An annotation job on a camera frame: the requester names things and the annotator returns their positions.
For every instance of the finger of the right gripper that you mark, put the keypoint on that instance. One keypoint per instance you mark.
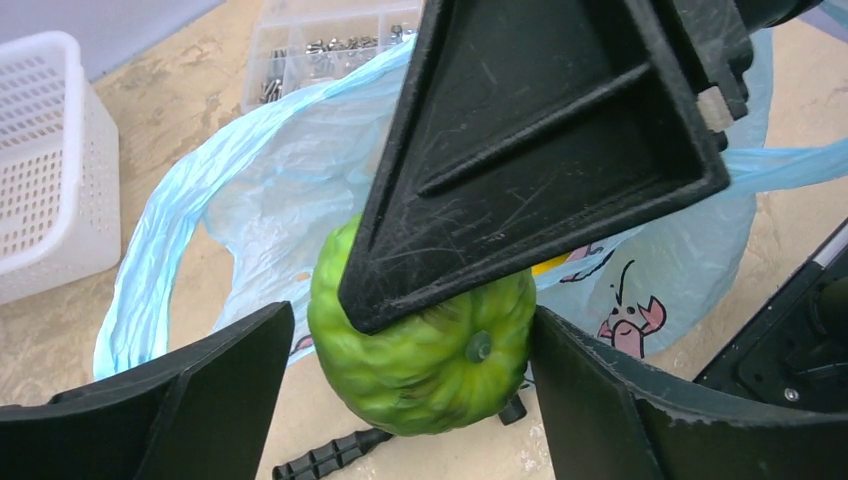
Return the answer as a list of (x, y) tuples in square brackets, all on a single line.
[(524, 130)]

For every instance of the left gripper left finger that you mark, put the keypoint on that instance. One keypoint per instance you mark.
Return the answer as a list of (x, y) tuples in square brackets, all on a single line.
[(200, 412)]

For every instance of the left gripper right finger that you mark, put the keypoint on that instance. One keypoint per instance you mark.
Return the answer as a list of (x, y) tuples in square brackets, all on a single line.
[(609, 415)]

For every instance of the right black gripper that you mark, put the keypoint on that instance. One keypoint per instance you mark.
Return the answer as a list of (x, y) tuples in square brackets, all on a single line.
[(712, 41)]

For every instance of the green fake fruit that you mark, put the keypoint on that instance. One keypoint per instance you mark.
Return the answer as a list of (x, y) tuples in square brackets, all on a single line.
[(441, 369)]

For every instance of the yellow fake fruit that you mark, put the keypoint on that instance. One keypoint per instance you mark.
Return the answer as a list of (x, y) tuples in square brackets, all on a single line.
[(550, 264)]

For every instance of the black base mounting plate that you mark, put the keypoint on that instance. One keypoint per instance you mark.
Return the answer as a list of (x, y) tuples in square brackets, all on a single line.
[(793, 351)]

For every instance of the clear plastic screw organizer box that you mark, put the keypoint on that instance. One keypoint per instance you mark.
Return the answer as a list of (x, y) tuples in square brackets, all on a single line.
[(296, 44)]

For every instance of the white perforated plastic basket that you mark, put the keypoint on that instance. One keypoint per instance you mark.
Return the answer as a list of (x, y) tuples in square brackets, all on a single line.
[(60, 182)]

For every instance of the black T-handle tool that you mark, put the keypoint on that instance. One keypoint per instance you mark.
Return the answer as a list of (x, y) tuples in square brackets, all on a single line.
[(335, 455)]

